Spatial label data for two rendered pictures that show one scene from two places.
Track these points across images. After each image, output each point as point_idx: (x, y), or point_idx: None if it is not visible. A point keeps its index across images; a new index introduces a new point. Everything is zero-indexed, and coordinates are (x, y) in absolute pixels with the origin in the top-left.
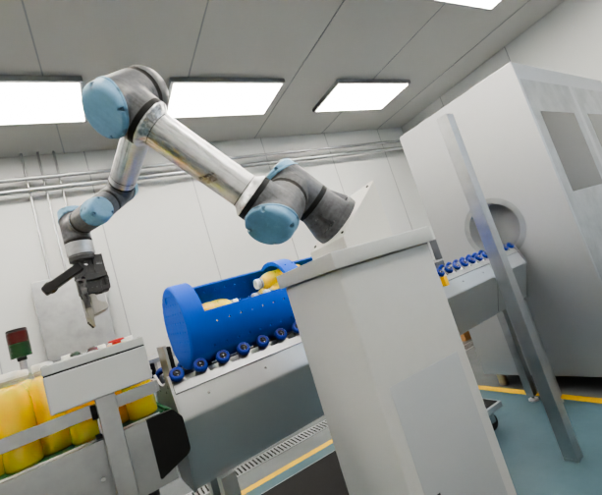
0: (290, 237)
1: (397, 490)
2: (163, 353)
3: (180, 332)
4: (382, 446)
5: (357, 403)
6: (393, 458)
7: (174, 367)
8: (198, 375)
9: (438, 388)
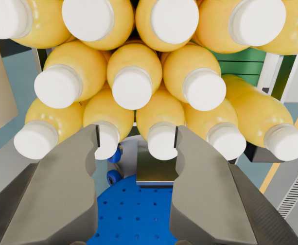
0: None
1: (6, 153)
2: (142, 172)
3: (139, 220)
4: None
5: None
6: None
7: (113, 158)
8: (113, 166)
9: None
